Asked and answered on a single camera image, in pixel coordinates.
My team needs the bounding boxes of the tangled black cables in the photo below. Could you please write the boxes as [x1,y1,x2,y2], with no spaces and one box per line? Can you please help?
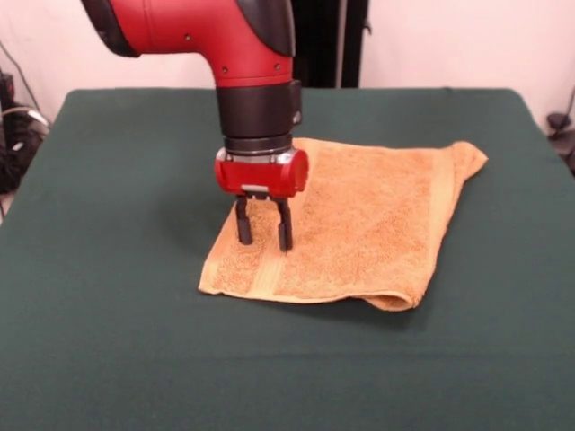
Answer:
[0,103,49,195]

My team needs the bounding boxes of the grey tripod base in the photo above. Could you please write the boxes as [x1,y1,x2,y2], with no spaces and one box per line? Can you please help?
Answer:
[546,111,575,176]

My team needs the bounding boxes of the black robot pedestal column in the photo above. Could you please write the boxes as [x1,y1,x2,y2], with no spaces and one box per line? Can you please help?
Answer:
[291,0,373,89]

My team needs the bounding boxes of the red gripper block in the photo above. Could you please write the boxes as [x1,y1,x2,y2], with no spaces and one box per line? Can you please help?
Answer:
[214,146,310,251]

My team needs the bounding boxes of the tan terry towel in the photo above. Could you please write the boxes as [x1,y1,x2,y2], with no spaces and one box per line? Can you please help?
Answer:
[197,137,490,312]

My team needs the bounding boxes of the dark green table cloth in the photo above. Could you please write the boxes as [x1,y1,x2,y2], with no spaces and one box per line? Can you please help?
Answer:
[0,87,575,431]

